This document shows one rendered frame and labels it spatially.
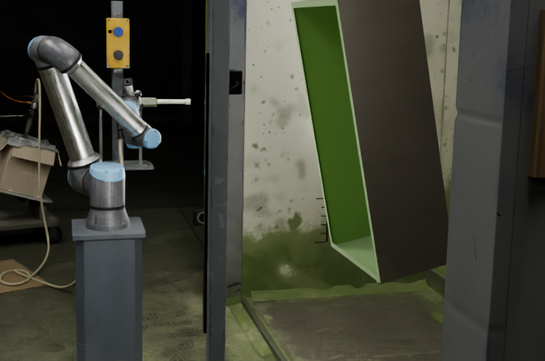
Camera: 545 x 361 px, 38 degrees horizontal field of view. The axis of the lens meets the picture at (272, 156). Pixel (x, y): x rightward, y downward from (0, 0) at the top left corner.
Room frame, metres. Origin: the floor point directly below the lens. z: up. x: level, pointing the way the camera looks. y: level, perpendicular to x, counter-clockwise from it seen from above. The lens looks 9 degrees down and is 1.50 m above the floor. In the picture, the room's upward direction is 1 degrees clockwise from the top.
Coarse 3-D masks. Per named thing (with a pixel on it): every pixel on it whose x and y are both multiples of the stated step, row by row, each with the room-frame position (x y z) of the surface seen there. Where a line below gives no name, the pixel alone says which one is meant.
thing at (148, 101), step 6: (144, 102) 4.10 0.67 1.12; (150, 102) 4.11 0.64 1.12; (156, 102) 4.12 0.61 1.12; (162, 102) 4.14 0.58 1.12; (168, 102) 4.15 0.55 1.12; (174, 102) 4.16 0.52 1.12; (180, 102) 4.16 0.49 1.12; (186, 102) 4.17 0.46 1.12; (120, 126) 4.08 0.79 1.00; (120, 132) 4.08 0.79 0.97; (120, 138) 4.08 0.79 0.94
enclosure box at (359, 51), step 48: (336, 0) 3.18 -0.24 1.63; (384, 0) 3.22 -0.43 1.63; (336, 48) 3.80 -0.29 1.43; (384, 48) 3.23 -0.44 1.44; (336, 96) 3.81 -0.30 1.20; (384, 96) 3.23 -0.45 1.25; (336, 144) 3.81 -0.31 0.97; (384, 144) 3.23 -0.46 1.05; (432, 144) 3.29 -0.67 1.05; (336, 192) 3.81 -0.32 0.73; (384, 192) 3.24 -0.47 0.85; (432, 192) 3.30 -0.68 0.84; (336, 240) 3.82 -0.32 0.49; (384, 240) 3.24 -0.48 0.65; (432, 240) 3.30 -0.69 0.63
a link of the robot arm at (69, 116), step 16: (32, 48) 3.37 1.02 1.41; (48, 64) 3.37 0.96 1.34; (48, 80) 3.38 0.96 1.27; (64, 80) 3.41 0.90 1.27; (48, 96) 3.42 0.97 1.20; (64, 96) 3.41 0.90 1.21; (64, 112) 3.41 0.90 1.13; (64, 128) 3.43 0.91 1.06; (80, 128) 3.45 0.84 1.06; (80, 144) 3.45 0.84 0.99; (80, 160) 3.45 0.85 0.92; (96, 160) 3.48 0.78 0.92; (80, 176) 3.45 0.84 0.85; (80, 192) 3.50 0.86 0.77
